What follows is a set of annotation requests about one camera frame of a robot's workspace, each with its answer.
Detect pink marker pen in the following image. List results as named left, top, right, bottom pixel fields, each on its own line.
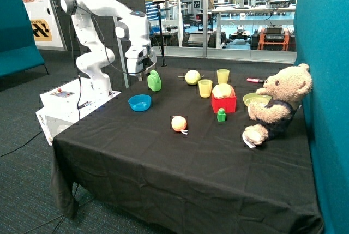
left=247, top=78, right=264, bottom=83

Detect black tablecloth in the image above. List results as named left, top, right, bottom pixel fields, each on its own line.
left=51, top=68, right=324, bottom=233

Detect yellow plastic cup back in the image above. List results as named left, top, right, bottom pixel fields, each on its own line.
left=216, top=69, right=230, bottom=84

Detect yellow plastic cup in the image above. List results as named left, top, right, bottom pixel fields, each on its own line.
left=198, top=79, right=213, bottom=98
left=216, top=69, right=230, bottom=84

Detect green toy block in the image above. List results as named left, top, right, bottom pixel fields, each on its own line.
left=217, top=108, right=226, bottom=122

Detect yellow black sign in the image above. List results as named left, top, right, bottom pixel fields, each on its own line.
left=31, top=19, right=52, bottom=42

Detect orange plush ball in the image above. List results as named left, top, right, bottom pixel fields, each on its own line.
left=171, top=116, right=188, bottom=135

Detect blue plastic bowl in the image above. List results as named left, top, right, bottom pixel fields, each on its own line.
left=128, top=94, right=152, bottom=112

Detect teal partition wall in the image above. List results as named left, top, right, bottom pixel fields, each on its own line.
left=294, top=0, right=348, bottom=233

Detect green plastic jug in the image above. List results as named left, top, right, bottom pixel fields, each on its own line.
left=147, top=70, right=162, bottom=92

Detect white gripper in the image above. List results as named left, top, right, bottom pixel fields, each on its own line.
left=125, top=45, right=157, bottom=81

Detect black stand pole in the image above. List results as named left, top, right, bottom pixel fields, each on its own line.
left=152, top=0, right=167, bottom=67

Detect teal sofa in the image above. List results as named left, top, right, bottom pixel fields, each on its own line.
left=0, top=0, right=45, bottom=77

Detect plush ball in box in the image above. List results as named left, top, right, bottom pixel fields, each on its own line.
left=212, top=83, right=236, bottom=99

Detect yellow plastic cup front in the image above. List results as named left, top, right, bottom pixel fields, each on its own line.
left=198, top=79, right=213, bottom=98

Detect green plush ball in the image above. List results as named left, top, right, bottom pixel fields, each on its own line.
left=178, top=70, right=204, bottom=86

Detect red plastic box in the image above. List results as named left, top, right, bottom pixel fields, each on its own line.
left=211, top=94, right=237, bottom=113

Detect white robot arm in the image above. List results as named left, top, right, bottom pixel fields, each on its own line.
left=61, top=0, right=157, bottom=95

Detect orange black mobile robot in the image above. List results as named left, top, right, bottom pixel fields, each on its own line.
left=257, top=25, right=290, bottom=51

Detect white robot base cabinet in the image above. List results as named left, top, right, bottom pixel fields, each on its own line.
left=36, top=77, right=120, bottom=145

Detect beige teddy bear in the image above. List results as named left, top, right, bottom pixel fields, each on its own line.
left=242, top=63, right=312, bottom=148

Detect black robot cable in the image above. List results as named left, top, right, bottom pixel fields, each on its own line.
left=0, top=4, right=147, bottom=158

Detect green plastic plate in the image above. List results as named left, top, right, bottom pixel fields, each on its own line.
left=243, top=93, right=272, bottom=107

